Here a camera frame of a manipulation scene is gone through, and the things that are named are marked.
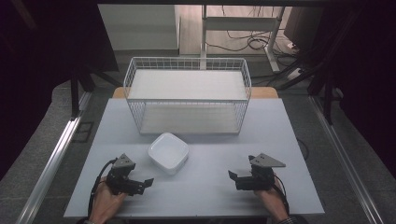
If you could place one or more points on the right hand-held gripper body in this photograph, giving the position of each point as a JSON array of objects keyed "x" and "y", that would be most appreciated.
[{"x": 261, "y": 174}]

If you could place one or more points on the white metal desk frame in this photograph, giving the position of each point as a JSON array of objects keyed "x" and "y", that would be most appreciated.
[{"x": 239, "y": 23}]

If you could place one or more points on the person's left hand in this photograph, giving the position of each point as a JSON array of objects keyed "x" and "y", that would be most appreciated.
[{"x": 105, "y": 200}]

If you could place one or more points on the white cabinet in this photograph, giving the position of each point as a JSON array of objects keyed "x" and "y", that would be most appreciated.
[{"x": 140, "y": 28}]

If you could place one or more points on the dark box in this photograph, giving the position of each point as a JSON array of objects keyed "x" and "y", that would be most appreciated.
[{"x": 299, "y": 26}]

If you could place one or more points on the wooden table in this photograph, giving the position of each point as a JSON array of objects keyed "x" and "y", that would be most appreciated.
[{"x": 264, "y": 92}]

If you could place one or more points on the white power strip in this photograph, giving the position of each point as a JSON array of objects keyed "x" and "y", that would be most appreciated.
[{"x": 294, "y": 74}]

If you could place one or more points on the white square plate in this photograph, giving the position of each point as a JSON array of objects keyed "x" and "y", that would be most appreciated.
[{"x": 168, "y": 152}]

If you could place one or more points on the aluminium rail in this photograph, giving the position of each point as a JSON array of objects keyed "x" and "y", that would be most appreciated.
[
  {"x": 51, "y": 169},
  {"x": 345, "y": 158}
]

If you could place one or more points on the black curtain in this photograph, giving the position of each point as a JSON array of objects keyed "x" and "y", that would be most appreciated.
[
  {"x": 37, "y": 62},
  {"x": 370, "y": 77}
]

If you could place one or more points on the person's right hand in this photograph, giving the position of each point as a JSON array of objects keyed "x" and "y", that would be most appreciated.
[{"x": 274, "y": 200}]

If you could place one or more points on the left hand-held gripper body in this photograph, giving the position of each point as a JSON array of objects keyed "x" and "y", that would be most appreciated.
[{"x": 120, "y": 180}]

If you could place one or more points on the black metal stand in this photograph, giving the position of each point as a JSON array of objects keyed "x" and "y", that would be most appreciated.
[
  {"x": 74, "y": 93},
  {"x": 327, "y": 93}
]

